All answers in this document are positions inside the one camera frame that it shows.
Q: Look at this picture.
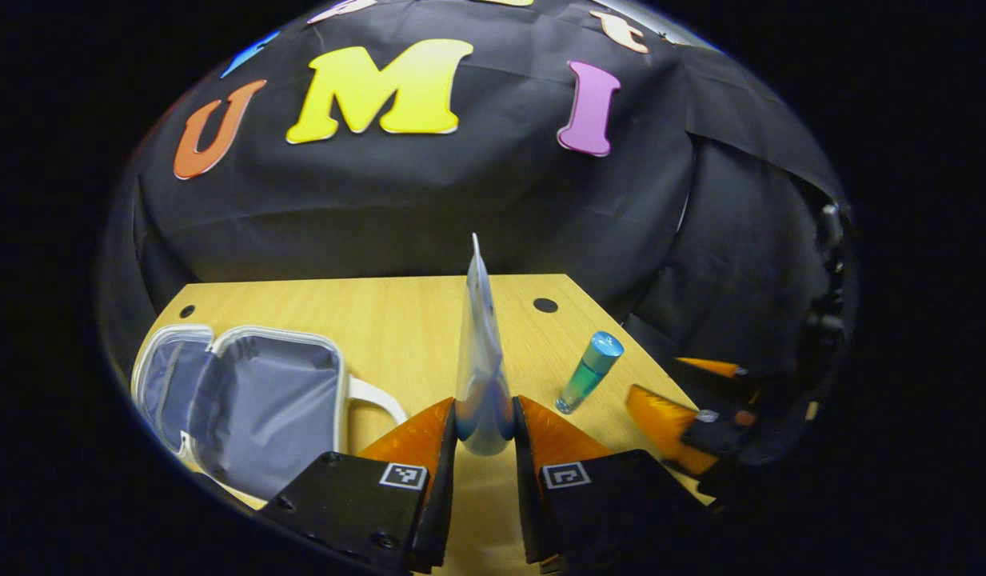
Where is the white blue tube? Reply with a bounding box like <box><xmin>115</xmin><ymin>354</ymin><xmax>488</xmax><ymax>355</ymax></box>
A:
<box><xmin>453</xmin><ymin>232</ymin><xmax>517</xmax><ymax>458</ymax></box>

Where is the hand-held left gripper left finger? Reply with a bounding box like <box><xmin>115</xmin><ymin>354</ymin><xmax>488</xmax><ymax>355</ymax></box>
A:
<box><xmin>259</xmin><ymin>396</ymin><xmax>460</xmax><ymax>575</ymax></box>

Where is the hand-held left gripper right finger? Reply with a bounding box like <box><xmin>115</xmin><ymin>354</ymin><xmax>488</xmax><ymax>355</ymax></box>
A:
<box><xmin>512</xmin><ymin>394</ymin><xmax>717</xmax><ymax>574</ymax></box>

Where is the white suitcase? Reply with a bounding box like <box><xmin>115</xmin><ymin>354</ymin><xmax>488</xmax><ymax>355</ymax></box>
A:
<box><xmin>130</xmin><ymin>322</ymin><xmax>410</xmax><ymax>502</ymax></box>

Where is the teal green bottle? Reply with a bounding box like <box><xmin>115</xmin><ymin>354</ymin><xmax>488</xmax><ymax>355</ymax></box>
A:
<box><xmin>554</xmin><ymin>330</ymin><xmax>626</xmax><ymax>416</ymax></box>

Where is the black backdrop cloth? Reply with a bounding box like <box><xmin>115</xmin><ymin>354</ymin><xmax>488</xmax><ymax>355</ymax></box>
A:
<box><xmin>97</xmin><ymin>0</ymin><xmax>857</xmax><ymax>385</ymax></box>

